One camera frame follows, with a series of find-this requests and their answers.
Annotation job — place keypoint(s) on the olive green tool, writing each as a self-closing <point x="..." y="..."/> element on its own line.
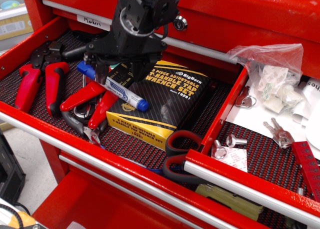
<point x="231" y="200"/>

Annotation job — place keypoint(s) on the silver utility knife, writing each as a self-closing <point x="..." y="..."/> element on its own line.
<point x="86" y="76"/>

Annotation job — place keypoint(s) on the large open red drawer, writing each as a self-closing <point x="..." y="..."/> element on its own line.
<point x="180" y="164"/>

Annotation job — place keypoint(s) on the black spring clamp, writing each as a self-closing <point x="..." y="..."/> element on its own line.
<point x="75" y="51"/>

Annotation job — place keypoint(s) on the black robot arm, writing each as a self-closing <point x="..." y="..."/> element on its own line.
<point x="131" y="38"/>

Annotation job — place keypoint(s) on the blue whiteboard marker pen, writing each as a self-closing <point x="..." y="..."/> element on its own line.
<point x="122" y="92"/>

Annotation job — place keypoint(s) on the white markers label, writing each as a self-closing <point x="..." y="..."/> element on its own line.
<point x="93" y="22"/>

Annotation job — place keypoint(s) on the silver key with ring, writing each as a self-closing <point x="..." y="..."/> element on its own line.
<point x="244" y="100"/>

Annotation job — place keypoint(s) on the grey handled small pliers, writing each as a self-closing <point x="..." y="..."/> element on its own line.
<point x="83" y="118"/>

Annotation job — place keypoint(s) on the silver thumb bolt upper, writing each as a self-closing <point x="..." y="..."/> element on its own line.
<point x="233" y="141"/>

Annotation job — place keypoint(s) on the red handled wire stripper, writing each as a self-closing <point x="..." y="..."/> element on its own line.
<point x="121" y="73"/>

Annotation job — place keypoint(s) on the white desiccant packet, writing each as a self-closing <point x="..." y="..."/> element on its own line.
<point x="236" y="158"/>

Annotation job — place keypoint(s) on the black box on floor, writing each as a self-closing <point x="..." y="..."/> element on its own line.
<point x="12" y="177"/>

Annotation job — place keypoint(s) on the red grey scissors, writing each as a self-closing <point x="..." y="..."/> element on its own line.
<point x="178" y="156"/>

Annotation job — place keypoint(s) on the silver drawer lock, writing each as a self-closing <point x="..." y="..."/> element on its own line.
<point x="180" y="23"/>

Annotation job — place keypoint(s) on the red black crimping pliers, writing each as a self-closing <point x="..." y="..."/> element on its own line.
<point x="46" y="64"/>

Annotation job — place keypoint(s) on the clear plastic bag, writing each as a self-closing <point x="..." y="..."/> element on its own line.
<point x="274" y="72"/>

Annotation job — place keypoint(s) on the red drill bit holder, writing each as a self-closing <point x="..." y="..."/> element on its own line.
<point x="309" y="167"/>

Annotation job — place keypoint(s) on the white paper sheet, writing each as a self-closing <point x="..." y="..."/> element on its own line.
<point x="303" y="122"/>

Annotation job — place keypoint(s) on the red tool chest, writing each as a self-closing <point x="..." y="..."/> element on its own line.
<point x="114" y="186"/>

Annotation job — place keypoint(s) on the cardboard box on shelf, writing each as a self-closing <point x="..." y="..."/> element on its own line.
<point x="15" y="26"/>

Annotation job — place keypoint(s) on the black yellow wrench tap box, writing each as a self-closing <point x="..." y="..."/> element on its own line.
<point x="172" y="91"/>

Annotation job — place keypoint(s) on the small open red drawer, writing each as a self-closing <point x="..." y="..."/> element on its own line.
<point x="271" y="179"/>

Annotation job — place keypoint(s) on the silver key bunch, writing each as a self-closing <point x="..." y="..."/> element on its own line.
<point x="283" y="138"/>

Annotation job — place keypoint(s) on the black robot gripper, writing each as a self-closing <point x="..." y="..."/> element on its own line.
<point x="137" y="35"/>

